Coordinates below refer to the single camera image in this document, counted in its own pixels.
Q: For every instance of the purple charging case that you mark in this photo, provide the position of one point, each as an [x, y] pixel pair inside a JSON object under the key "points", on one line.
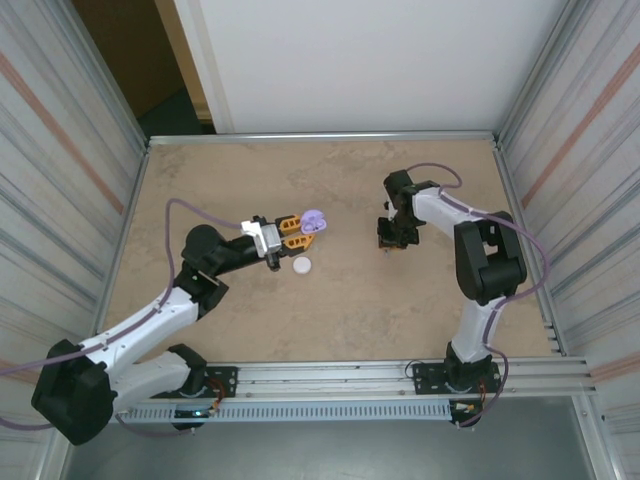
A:
{"points": [[312, 220]]}

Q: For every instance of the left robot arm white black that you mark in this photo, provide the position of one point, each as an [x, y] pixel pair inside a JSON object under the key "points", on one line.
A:
{"points": [[145, 320]]}

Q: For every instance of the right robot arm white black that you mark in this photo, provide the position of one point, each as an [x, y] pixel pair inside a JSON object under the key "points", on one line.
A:
{"points": [[490, 260]]}

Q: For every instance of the aluminium table side rail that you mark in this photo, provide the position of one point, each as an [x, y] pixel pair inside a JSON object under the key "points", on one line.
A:
{"points": [[136, 185], [515, 200]]}

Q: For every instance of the aluminium corner post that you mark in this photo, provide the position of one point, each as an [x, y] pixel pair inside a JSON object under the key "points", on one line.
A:
{"points": [[102, 75], [542, 75]]}

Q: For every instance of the white round charging case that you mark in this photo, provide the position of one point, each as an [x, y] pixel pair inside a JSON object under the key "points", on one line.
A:
{"points": [[302, 266]]}

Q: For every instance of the aluminium table frame rail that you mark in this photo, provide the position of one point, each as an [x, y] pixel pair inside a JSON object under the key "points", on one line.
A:
{"points": [[325, 137]]}

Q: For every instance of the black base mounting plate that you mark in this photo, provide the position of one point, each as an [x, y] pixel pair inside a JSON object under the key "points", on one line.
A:
{"points": [[225, 380], [425, 377]]}

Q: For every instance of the brown wooden door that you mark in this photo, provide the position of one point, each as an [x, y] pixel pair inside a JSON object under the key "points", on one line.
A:
{"points": [[125, 50]]}

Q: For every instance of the long aluminium mounting rail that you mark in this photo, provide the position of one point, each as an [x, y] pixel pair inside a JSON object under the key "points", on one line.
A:
{"points": [[325, 375]]}

